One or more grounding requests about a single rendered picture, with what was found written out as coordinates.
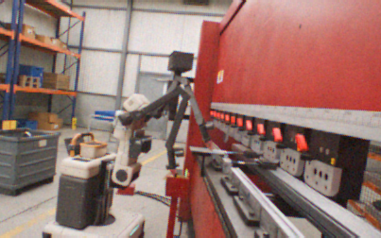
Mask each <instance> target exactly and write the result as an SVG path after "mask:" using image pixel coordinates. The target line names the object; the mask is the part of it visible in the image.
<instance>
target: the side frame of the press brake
mask: <svg viewBox="0 0 381 238"><path fill-rule="evenodd" d="M219 26H220V22H216V21H206V20H203V21H202V25H201V28H200V33H199V48H198V58H197V64H196V69H195V79H194V85H193V93H194V95H195V98H196V100H197V102H198V106H199V110H200V112H201V114H202V116H203V118H204V120H205V122H208V121H213V122H214V119H212V118H210V116H211V111H212V112H213V116H214V111H215V109H211V106H212V95H213V89H214V80H215V75H216V60H217V55H218V45H219V40H220V37H221V35H218V31H219ZM214 117H215V116H214ZM207 132H208V133H209V135H210V137H211V138H212V141H213V143H215V145H216V146H217V147H219V149H221V150H222V151H223V150H224V151H226V152H232V144H235V145H242V142H238V141H237V140H236V139H235V138H232V137H231V136H230V135H229V138H228V141H226V143H224V140H223V137H224V131H223V130H219V128H216V127H215V128H214V129H212V130H207ZM202 139H203V138H202V135H201V133H200V131H199V124H198V123H197V121H196V120H195V115H194V113H193V109H192V107H191V106H190V116H189V122H188V133H187V138H186V143H185V154H184V159H183V169H182V176H185V171H186V168H187V170H188V173H189V180H188V189H187V195H186V198H179V206H178V211H177V215H180V216H181V217H182V218H183V221H182V222H185V223H187V219H193V218H192V213H191V208H190V188H191V183H192V177H193V167H194V162H195V155H193V154H192V151H190V146H192V147H207V145H206V144H204V142H203V140H202ZM226 154H228V153H226ZM228 155H229V157H228V158H229V159H230V160H235V158H236V156H235V155H234V154H228ZM244 175H245V176H246V177H247V178H248V179H249V180H250V181H251V182H252V183H253V184H254V185H255V186H256V180H257V175H246V174H244Z"/></svg>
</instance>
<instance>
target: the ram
mask: <svg viewBox="0 0 381 238"><path fill-rule="evenodd" d="M222 70H223V78H222V81H221V78H219V77H218V72H222ZM217 79H218V82H219V80H220V82H219V83H217ZM212 103H225V104H238V105H264V106H277V107H303V108H316V109H328V110H354V111H379V112H381V0H247V2H246V3H245V4H244V6H243V7H242V8H241V10H240V11H239V12H237V15H235V17H234V19H233V21H232V22H230V24H229V25H228V27H227V28H226V30H225V31H224V32H223V34H222V35H221V37H220V40H219V45H218V55H217V60H216V75H215V80H214V89H213V95H212ZM211 109H215V110H222V111H230V112H234V113H238V114H245V115H248V116H254V117H258V118H261V119H269V120H271V121H278V122H282V123H285V124H291V125H295V126H302V127H305V128H314V129H318V130H325V131H329V132H332V133H338V134H342V135H349V136H352V137H358V138H362V139H365V140H372V141H376V142H381V127H374V126H363V125H358V124H347V123H342V122H337V121H326V120H321V119H310V118H305V117H301V116H289V115H284V114H274V113H268V112H263V111H252V110H238V109H232V108H226V107H216V106H211Z"/></svg>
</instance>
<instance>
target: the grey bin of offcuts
mask: <svg viewBox="0 0 381 238"><path fill-rule="evenodd" d="M60 136H61V132H57V133H52V132H43V131H39V130H33V129H30V128H28V127H22V128H9V129H1V130H0V194H3V195H5V196H14V197H16V196H19V195H21V194H22V189H23V187H25V186H27V185H30V184H32V183H34V182H42V183H46V184H50V183H53V180H54V176H56V175H57V172H56V165H57V153H58V146H59V137H60Z"/></svg>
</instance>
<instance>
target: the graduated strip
mask: <svg viewBox="0 0 381 238"><path fill-rule="evenodd" d="M212 106H216V107H226V108H232V109H238V110H248V111H263V112H268V113H274V114H284V115H289V116H301V117H305V118H310V119H321V120H326V121H337V122H342V123H347V124H358V125H363V126H374V127H379V128H381V112H379V111H366V110H328V109H316V108H303V107H277V106H264V105H238V104H225V103H212Z"/></svg>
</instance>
